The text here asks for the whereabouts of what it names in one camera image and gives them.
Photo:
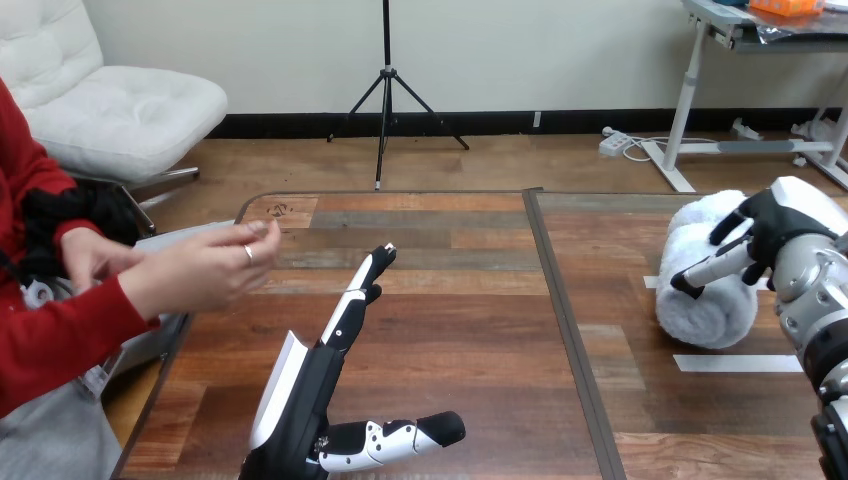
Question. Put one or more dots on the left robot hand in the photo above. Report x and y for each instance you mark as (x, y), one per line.
(301, 397)

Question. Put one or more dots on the person's hand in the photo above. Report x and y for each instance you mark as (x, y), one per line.
(199, 272)
(89, 255)

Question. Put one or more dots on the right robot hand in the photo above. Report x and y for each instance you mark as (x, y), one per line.
(778, 222)

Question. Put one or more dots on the white towel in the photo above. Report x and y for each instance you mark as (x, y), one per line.
(705, 311)

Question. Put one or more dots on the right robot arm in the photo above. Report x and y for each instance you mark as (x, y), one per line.
(811, 285)

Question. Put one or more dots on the person's forearm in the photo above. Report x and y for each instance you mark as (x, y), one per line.
(74, 228)
(60, 344)

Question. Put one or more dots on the person's body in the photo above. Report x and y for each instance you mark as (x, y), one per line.
(20, 166)

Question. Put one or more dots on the white cushioned chair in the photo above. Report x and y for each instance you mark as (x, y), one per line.
(112, 112)

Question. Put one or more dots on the white desk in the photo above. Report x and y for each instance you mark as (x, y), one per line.
(689, 86)

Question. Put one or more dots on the white power strip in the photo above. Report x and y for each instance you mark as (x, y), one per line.
(614, 143)

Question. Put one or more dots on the orange thing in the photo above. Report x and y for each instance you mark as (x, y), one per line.
(785, 6)

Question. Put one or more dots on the black tripod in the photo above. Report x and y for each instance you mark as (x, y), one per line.
(386, 86)

